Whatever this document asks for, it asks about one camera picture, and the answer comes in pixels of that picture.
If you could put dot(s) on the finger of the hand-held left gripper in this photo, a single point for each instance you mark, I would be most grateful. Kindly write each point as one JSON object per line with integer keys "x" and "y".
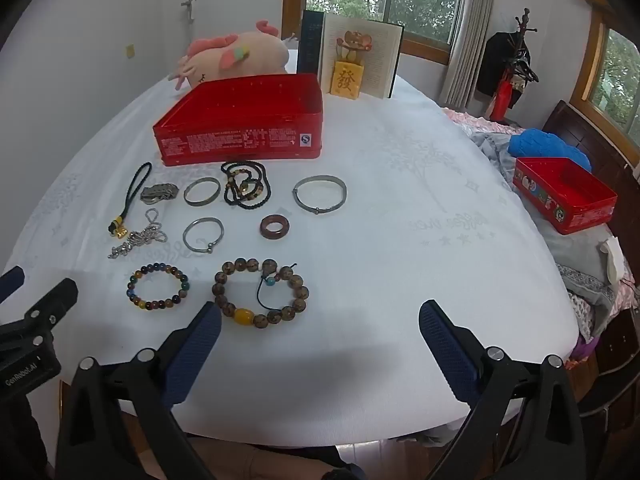
{"x": 11, "y": 281}
{"x": 55, "y": 300}

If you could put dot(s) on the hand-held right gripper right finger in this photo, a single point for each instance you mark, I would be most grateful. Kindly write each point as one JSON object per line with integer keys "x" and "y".
{"x": 450, "y": 355}

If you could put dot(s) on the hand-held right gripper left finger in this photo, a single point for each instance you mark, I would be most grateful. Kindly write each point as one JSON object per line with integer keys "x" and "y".
{"x": 195, "y": 355}

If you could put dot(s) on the silver metal pendant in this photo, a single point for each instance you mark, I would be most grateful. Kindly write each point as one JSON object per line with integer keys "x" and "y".
{"x": 159, "y": 193}

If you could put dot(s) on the hinged oval silver bangle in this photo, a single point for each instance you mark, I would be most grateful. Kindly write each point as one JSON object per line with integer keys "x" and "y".
{"x": 297, "y": 200}

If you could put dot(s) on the large red tin box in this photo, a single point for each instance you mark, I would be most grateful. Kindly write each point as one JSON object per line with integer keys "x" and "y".
{"x": 240, "y": 125}

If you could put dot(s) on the person's leg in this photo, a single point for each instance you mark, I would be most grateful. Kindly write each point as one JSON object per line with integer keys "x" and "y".
{"x": 240, "y": 462}

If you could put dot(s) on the thin open silver bangle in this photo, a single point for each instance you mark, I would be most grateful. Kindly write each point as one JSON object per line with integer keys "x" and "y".
{"x": 186, "y": 237}

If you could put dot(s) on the white tablecloth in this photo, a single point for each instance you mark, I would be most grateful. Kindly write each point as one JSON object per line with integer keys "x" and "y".
{"x": 400, "y": 220}

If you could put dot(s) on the grey blanket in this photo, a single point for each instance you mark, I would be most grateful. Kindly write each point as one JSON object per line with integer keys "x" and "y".
{"x": 580, "y": 270}

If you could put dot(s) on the wide silver bangle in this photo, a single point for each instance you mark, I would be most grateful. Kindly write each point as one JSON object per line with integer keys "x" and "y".
{"x": 186, "y": 195}

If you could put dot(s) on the dark wooden chair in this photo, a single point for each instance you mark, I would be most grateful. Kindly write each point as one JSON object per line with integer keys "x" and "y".
{"x": 617, "y": 365}

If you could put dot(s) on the small red tin box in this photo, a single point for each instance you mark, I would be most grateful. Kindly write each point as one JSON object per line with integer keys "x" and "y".
{"x": 575, "y": 217}

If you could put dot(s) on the white cloth item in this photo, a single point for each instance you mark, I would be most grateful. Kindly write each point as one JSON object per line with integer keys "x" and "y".
{"x": 614, "y": 260}

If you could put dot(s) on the blue cloth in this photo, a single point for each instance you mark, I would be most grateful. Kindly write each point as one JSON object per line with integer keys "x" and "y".
{"x": 540, "y": 142}

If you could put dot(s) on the pink floral bedding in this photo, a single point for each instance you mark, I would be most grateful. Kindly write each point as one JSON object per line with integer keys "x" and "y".
{"x": 475, "y": 120}

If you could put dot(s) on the dark wooden headboard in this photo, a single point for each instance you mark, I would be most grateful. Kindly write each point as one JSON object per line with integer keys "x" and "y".
{"x": 610, "y": 160}

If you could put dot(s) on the red hanging bag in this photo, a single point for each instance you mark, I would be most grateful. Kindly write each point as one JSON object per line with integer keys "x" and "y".
{"x": 502, "y": 97}

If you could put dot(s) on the coat rack with dark clothes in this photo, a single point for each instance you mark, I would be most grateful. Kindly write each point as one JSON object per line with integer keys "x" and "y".
{"x": 500, "y": 60}

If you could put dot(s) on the pink plush toy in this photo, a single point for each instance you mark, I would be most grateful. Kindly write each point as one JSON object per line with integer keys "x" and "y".
{"x": 235, "y": 57}

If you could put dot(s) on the mouse figurine on yellow block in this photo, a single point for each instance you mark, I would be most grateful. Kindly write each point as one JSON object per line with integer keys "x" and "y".
{"x": 350, "y": 67}

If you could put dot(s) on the open book dark cover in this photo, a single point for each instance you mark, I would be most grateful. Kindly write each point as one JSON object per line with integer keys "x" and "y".
{"x": 370, "y": 55}

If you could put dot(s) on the white curtain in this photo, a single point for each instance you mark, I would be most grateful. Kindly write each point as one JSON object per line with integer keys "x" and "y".
{"x": 470, "y": 35}

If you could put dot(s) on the metal wall hook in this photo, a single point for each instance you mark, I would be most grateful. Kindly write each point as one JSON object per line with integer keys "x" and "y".
{"x": 189, "y": 5}

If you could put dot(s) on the wooden frame side window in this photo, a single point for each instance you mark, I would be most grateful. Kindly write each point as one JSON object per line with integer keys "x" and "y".
{"x": 620, "y": 75}

